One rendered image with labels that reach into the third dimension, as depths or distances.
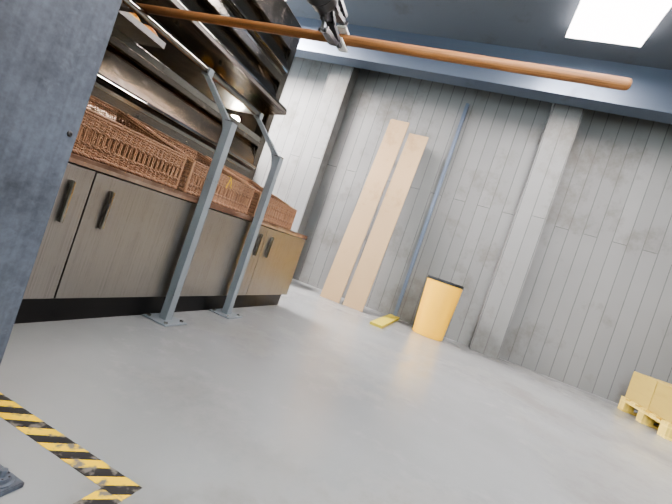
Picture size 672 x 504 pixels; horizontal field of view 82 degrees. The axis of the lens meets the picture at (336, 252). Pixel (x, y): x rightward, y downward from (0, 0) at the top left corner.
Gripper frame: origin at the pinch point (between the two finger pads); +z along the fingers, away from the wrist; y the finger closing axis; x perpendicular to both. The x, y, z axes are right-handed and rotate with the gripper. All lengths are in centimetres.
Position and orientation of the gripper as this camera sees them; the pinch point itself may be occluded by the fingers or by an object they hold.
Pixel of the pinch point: (342, 38)
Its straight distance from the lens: 139.0
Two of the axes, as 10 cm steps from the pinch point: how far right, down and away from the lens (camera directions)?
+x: 9.0, 3.1, -3.1
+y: -3.3, 9.4, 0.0
